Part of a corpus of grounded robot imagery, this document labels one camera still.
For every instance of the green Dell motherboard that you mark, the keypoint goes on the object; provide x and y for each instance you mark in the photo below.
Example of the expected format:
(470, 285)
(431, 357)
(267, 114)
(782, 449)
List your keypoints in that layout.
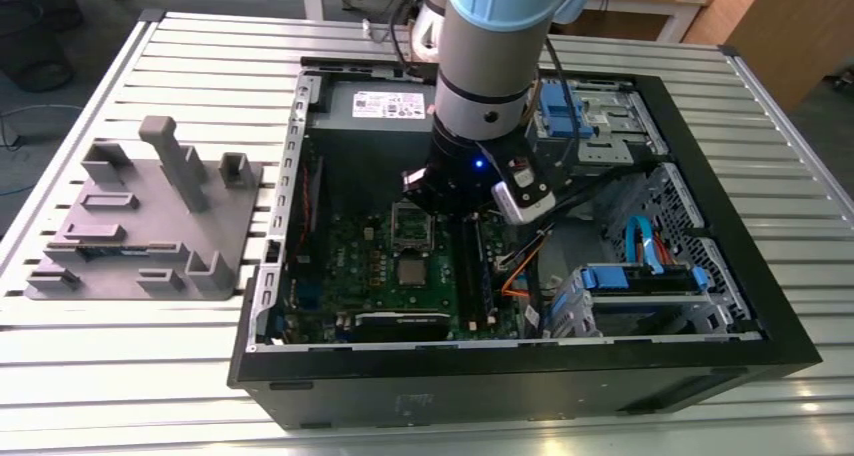
(354, 236)

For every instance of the wooden cabinet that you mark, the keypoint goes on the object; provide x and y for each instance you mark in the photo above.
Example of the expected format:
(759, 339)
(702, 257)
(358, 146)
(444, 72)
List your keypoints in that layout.
(794, 36)

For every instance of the black graphics card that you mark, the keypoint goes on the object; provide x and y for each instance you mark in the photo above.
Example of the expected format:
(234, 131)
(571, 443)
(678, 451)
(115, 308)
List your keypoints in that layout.
(400, 326)

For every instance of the silver CPU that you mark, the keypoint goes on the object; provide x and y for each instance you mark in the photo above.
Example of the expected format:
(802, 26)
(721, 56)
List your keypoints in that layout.
(411, 272)

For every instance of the hard disk in blue carrier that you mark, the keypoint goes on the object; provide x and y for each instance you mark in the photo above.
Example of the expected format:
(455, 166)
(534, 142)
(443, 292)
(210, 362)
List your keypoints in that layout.
(607, 279)

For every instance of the black RAM slot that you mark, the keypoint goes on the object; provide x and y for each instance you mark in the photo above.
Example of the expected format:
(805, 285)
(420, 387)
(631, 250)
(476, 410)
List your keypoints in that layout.
(464, 271)
(470, 271)
(478, 271)

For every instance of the blue plastic bay latch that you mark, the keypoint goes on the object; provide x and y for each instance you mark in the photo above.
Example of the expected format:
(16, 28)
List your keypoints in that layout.
(560, 118)

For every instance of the black table corner cap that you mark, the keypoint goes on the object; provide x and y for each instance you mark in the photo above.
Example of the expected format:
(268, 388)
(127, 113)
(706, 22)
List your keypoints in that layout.
(149, 16)
(729, 51)

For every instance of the silver disk bay with latch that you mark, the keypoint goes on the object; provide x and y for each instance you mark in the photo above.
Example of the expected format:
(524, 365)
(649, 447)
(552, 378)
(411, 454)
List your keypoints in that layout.
(614, 151)

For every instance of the black PC case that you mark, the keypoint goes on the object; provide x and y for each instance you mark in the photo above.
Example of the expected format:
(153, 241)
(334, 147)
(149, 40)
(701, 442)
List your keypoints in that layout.
(467, 391)

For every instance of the RAM stick with blue label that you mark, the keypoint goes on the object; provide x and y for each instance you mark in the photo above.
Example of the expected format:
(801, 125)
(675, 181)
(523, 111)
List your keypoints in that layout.
(113, 251)

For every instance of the grey parts rack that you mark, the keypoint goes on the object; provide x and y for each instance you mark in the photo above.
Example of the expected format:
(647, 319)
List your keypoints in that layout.
(153, 216)

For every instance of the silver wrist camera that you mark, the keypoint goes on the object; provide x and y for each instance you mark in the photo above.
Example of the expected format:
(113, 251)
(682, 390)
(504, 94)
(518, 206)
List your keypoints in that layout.
(527, 203)

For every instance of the dark floor equipment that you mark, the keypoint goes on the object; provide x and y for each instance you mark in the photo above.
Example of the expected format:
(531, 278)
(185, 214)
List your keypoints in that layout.
(40, 61)

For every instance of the grey power supply unit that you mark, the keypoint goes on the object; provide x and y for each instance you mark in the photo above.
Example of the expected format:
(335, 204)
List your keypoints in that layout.
(380, 103)

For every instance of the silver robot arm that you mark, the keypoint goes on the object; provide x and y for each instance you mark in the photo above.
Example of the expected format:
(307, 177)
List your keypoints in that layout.
(494, 51)

